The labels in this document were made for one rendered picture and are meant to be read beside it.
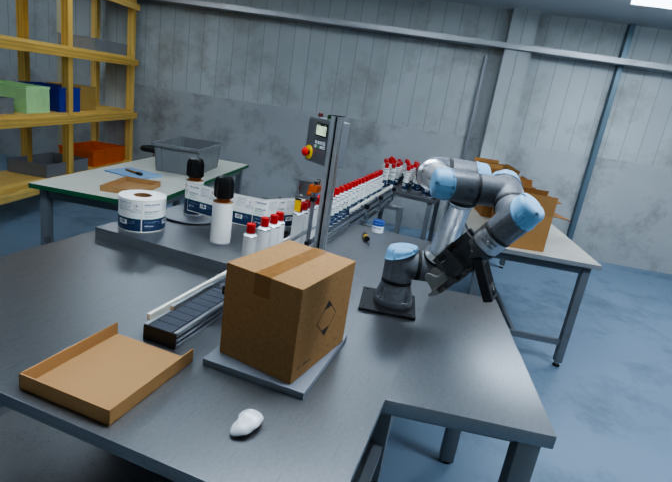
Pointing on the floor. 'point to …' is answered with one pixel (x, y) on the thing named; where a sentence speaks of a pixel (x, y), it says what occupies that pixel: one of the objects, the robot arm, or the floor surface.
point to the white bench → (77, 190)
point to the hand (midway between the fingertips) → (434, 294)
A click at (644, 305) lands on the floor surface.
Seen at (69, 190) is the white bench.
